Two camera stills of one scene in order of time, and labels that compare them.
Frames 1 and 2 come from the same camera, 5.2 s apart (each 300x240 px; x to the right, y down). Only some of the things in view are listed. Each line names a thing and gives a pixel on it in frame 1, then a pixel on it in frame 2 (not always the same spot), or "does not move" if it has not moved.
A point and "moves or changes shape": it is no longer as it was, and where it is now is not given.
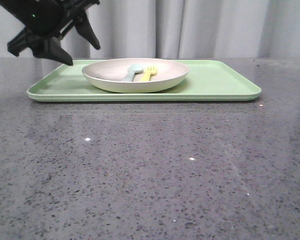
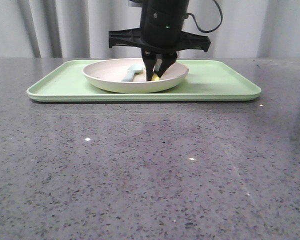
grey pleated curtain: (180, 29) does not move
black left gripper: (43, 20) → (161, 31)
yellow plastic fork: (148, 71) moves or changes shape
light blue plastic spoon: (132, 70) does not move
